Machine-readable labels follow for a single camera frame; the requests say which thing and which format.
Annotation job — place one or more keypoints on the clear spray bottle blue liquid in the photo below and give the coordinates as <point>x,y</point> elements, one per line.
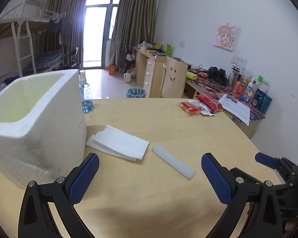
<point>86,96</point>

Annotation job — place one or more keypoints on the black headphones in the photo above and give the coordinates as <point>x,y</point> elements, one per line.
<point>217,73</point>

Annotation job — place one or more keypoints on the yellow object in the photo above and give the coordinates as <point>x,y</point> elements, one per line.
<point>191,75</point>

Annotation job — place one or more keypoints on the wooden desk with drawers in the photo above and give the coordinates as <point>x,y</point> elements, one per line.
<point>151,74</point>

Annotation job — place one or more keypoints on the blue waste bin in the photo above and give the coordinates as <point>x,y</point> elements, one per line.
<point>136,93</point>

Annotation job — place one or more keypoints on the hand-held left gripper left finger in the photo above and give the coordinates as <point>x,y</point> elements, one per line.
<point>85,176</point>

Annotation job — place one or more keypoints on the white thermos jug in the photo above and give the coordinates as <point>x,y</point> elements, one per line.
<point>128,77</point>

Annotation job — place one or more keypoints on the white foam box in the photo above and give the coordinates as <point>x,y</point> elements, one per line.
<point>39,129</point>

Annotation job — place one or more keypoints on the brown curtain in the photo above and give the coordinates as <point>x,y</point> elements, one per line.
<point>67,12</point>
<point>134,17</point>

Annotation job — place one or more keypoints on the row of toiletry bottles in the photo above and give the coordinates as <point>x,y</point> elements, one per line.
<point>253,91</point>

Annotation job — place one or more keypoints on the wooden chair with smiley face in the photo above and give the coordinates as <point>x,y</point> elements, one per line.
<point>173,79</point>

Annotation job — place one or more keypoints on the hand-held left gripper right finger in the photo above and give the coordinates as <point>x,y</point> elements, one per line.
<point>217,178</point>

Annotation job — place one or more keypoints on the white snack wrapper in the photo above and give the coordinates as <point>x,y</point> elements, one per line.
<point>205,110</point>

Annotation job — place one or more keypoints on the white folded paper towel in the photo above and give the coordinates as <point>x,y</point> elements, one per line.
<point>119,142</point>

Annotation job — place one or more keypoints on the orange bag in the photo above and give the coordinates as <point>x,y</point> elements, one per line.
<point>112,69</point>

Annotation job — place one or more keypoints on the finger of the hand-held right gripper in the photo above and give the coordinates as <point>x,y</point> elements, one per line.
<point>265,159</point>
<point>248,174</point>

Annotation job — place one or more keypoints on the white plastic bar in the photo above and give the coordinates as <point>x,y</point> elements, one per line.
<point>173,160</point>

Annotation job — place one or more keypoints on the patterned desk mat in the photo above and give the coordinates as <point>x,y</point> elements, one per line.
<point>213,86</point>

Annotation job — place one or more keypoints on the green bag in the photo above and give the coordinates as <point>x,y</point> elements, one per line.
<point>169,49</point>

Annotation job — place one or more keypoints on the white wall socket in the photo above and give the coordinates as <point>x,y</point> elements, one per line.
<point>239,60</point>

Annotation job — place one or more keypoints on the grey metal bunk bed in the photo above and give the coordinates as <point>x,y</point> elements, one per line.
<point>24,44</point>

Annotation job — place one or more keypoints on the white air conditioner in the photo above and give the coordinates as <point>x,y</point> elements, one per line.
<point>34,0</point>

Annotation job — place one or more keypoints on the cartoon wall poster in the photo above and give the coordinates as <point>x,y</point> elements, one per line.
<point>226,37</point>

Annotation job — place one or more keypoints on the black folding chair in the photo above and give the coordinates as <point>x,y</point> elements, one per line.
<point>73,59</point>

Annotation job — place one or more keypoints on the printed paper sheet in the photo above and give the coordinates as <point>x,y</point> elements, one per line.
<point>236,106</point>

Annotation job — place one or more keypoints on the dark hanging clothes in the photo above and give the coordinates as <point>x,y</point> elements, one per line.
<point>54,28</point>

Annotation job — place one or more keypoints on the small red snack packet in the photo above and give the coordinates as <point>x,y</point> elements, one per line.
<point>188,107</point>

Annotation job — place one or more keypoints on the large red snack packet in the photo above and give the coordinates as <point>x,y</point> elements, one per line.
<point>209,101</point>

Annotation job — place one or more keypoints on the blue plaid bedding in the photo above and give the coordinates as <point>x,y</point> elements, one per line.
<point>48,58</point>

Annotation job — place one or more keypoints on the glass balcony door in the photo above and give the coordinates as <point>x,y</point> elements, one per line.
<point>99,34</point>

